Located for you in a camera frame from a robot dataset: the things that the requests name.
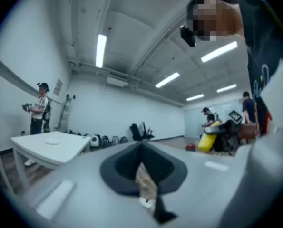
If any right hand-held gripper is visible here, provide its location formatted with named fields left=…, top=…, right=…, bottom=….
left=204, top=110, right=244, bottom=153

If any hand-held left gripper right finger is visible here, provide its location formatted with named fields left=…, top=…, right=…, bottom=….
left=141, top=141, right=249, bottom=228

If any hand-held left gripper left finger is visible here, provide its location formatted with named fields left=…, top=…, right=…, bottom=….
left=20, top=141, right=156, bottom=228

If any yellow bin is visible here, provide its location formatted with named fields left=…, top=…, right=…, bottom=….
left=197, top=121, right=222, bottom=153

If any person's right forearm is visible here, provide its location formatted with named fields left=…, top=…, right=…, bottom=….
left=238, top=123, right=260, bottom=140

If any long ceiling light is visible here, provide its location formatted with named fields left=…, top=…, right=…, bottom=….
left=185, top=94, right=205, bottom=102
left=95, top=34, right=108, bottom=68
left=155, top=72, right=181, bottom=88
left=216, top=84, right=237, bottom=94
left=200, top=41, right=238, bottom=63

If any white table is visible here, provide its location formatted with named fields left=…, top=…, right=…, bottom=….
left=10, top=131, right=92, bottom=190

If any row of black backpacks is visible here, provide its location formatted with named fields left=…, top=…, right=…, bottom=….
left=67, top=129, right=129, bottom=150

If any black office chair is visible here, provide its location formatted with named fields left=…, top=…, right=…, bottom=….
left=141, top=122, right=155, bottom=140
left=129, top=123, right=142, bottom=142

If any grey metal ladder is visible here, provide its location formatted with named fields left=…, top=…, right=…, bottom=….
left=57, top=94, right=76, bottom=132

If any person's black printed t-shirt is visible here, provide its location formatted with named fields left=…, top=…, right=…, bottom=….
left=236, top=0, right=283, bottom=136

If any white air conditioner unit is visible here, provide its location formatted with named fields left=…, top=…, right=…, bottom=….
left=107, top=76, right=129, bottom=88

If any person's head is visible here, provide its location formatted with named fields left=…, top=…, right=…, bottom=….
left=186, top=0, right=245, bottom=42

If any black head-mounted camera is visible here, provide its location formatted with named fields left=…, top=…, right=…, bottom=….
left=180, top=25, right=196, bottom=48

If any paper wall poster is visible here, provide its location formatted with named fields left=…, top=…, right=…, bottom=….
left=53, top=79, right=64, bottom=96

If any white wall trunking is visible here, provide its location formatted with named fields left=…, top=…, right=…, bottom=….
left=0, top=52, right=62, bottom=105

